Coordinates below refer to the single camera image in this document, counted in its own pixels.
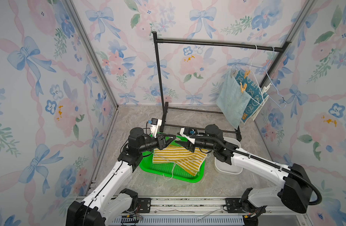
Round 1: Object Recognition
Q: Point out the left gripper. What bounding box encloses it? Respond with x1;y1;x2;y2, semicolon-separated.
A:
139;134;175;154

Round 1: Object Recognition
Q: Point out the white wire hanger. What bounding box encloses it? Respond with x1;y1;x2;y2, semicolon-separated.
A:
153;135;209;181

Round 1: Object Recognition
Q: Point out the yellow striped towel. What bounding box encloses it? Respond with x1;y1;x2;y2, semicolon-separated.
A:
152;146;208;176

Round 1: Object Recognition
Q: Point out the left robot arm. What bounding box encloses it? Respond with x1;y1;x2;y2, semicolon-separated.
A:
65;127;176;226

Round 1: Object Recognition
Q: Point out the white hanger middle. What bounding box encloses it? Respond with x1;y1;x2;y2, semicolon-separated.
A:
237;44;266;106

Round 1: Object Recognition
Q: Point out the black clothes rack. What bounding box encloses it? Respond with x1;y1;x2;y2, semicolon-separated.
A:
151;31;292;142

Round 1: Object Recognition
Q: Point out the green plastic basket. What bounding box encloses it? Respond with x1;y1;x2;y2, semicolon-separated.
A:
139;136;210;183

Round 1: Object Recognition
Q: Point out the white plastic bin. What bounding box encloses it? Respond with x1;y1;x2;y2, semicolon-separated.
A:
214;137;243;175

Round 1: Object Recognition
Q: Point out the light green towel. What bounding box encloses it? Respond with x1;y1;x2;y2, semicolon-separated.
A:
216;70;251;129

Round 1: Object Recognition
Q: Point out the orange clothespin lower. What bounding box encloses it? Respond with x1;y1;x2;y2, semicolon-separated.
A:
240;82;247;94

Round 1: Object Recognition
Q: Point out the orange clothespin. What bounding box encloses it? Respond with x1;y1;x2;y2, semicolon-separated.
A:
244;70;251;79
240;82;247;94

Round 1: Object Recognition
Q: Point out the teal patterned towel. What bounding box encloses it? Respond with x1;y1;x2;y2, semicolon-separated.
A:
235;70;269;123

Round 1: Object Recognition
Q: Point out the orange clothespin upper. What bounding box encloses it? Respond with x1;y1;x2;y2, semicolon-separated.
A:
244;70;251;79

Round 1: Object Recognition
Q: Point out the white clothespin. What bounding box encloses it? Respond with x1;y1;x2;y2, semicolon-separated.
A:
261;84;271;97

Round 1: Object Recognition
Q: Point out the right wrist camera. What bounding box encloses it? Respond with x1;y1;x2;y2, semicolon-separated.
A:
179;127;198;137

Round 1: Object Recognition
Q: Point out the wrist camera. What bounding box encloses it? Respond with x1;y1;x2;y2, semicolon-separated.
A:
148;118;162;138
179;127;198;137

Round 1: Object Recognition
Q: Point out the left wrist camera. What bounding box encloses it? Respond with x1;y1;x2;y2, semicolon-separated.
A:
148;118;162;138

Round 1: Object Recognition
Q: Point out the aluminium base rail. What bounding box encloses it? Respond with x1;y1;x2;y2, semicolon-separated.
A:
64;194;315;226

